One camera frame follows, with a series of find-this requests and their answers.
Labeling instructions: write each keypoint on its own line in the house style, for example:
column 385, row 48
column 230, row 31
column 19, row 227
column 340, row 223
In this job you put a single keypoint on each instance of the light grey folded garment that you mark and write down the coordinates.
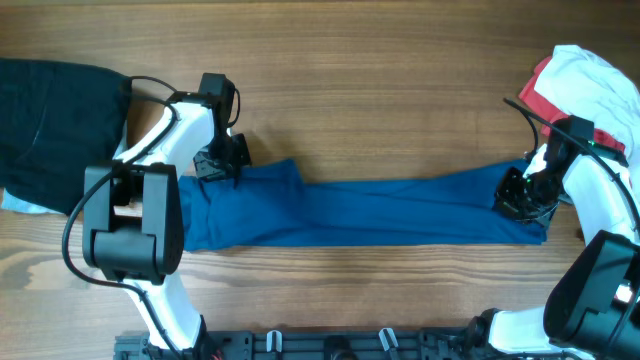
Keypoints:
column 11, row 203

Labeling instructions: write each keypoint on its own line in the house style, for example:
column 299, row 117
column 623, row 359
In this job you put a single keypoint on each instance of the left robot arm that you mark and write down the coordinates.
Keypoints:
column 132, row 221

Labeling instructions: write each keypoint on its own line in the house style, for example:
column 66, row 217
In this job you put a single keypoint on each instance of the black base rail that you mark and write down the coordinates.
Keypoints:
column 387, row 343

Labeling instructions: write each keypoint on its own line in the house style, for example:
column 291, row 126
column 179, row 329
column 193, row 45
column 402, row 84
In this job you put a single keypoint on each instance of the blue polo shirt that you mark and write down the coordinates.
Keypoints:
column 272, row 206

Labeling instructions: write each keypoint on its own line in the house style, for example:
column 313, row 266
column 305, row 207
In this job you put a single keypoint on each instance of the red t-shirt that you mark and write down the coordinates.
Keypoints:
column 542, row 107

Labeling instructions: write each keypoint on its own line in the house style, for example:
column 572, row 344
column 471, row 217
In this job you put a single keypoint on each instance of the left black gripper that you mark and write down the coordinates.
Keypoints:
column 212, row 165

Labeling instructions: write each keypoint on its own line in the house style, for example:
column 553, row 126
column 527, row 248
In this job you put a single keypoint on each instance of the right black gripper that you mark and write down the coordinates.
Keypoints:
column 516, row 195

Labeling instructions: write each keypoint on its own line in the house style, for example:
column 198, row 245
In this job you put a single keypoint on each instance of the white printed t-shirt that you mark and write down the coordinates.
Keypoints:
column 579, row 82

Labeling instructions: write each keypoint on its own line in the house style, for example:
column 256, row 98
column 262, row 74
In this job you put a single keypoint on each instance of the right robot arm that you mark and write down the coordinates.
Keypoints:
column 593, row 311

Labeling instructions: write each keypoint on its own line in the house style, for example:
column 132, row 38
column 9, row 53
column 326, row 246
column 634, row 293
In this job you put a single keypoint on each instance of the black folded garment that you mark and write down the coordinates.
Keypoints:
column 57, row 119

